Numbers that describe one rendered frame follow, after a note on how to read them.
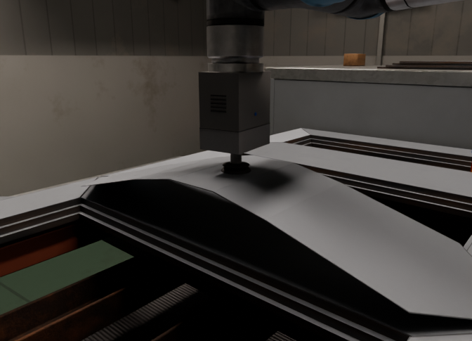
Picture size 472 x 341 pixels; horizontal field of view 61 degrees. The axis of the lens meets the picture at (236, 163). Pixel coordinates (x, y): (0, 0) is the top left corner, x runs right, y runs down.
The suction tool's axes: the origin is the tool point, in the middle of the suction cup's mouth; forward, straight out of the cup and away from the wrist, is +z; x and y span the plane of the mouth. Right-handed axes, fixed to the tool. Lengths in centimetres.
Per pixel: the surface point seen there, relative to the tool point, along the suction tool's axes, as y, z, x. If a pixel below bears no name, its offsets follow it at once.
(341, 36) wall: -361, -37, -108
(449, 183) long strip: -38.4, 6.9, 24.4
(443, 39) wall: -357, -33, -16
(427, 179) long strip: -39.1, 6.9, 20.4
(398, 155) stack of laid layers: -68, 9, 9
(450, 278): 4.0, 5.1, 28.5
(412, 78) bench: -81, -11, 9
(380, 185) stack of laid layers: -33.6, 8.0, 12.7
